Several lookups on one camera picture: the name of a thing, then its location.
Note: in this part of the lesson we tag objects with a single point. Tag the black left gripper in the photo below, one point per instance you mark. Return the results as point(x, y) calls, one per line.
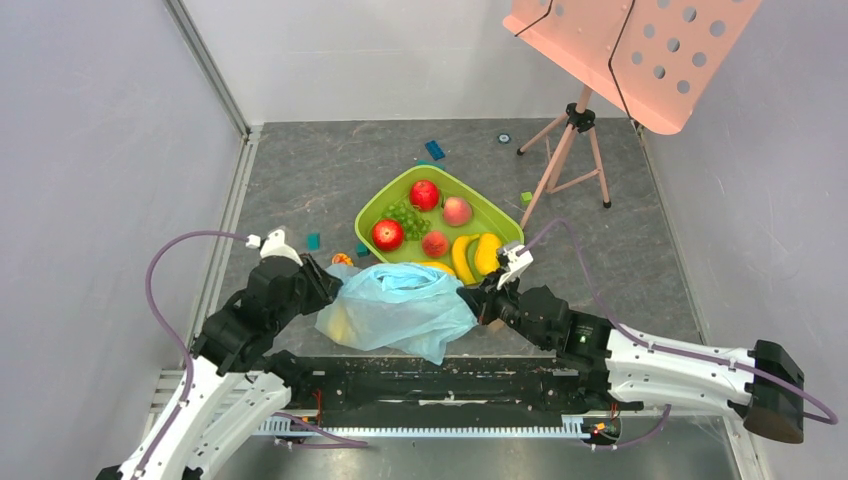
point(324, 285)

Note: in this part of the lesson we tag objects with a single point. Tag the small fake peach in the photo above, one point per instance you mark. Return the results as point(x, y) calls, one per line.
point(435, 244)

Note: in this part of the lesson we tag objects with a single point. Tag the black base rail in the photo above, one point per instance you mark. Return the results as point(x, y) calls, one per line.
point(407, 392)

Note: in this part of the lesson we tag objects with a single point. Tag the blue lego brick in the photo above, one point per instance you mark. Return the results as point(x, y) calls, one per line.
point(434, 150)

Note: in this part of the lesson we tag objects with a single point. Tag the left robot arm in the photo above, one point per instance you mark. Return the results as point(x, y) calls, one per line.
point(233, 384)

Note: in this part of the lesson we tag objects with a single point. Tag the red fake apple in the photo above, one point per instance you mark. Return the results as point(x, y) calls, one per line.
point(424, 195)
point(387, 235)

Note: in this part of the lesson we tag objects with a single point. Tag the pink fake peach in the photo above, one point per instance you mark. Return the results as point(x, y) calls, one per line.
point(456, 211)

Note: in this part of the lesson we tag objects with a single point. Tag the teal cube block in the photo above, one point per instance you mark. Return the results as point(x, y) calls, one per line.
point(362, 250)

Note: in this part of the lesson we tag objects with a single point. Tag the yellow fake banana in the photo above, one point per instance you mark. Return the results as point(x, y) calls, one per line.
point(460, 260)

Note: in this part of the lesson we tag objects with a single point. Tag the lime green plastic tray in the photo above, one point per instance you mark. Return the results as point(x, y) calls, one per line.
point(487, 217)

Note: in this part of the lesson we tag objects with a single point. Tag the small teal block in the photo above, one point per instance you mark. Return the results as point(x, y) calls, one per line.
point(313, 241)

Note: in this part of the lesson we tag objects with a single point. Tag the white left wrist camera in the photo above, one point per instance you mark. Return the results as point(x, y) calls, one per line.
point(274, 244)

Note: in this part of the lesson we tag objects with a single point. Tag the orange round toy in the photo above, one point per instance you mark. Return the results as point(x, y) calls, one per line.
point(342, 258)

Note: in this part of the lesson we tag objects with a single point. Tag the pink music stand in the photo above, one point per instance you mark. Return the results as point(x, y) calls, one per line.
point(651, 59)

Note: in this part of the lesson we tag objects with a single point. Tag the yellow fake mango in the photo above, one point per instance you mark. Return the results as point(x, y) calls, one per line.
point(439, 266)
point(486, 255)

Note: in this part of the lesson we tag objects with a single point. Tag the light blue plastic bag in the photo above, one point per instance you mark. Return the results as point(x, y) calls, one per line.
point(405, 306)

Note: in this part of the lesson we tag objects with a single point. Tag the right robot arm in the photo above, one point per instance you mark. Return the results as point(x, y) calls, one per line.
point(761, 386)

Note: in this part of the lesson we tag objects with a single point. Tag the green fake grapes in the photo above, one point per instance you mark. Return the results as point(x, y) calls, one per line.
point(411, 219)

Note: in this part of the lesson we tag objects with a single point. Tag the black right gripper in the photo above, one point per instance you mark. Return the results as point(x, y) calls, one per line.
point(488, 301)

